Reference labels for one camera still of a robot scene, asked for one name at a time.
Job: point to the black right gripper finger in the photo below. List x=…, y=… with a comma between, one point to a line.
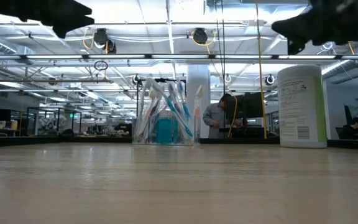
x=295, y=45
x=297, y=27

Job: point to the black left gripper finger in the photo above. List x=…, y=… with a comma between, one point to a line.
x=62, y=31
x=81, y=18

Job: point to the white toothbrush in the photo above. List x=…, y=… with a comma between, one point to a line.
x=142, y=112

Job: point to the white wipes canister green label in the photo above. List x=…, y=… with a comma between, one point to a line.
x=301, y=105

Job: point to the person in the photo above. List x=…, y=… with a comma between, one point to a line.
x=214, y=118
x=353, y=129

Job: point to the yellow bin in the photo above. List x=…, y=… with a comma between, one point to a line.
x=14, y=124

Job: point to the white building column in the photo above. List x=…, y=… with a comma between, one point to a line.
x=206, y=102

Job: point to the black aluminium table frame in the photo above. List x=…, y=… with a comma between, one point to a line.
x=42, y=141

